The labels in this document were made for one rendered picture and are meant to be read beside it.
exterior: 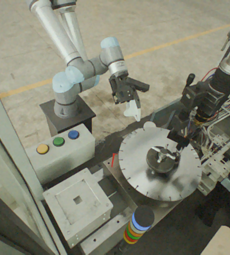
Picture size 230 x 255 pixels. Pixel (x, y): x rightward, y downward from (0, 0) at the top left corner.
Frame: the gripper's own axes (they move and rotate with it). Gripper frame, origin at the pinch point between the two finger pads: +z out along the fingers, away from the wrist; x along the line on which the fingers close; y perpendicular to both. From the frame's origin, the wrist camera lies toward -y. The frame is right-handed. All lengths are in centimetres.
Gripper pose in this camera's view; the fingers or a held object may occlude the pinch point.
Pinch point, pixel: (139, 117)
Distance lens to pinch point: 82.6
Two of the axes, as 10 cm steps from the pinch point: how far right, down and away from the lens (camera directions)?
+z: 3.2, 9.5, -0.1
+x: 3.4, -1.2, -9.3
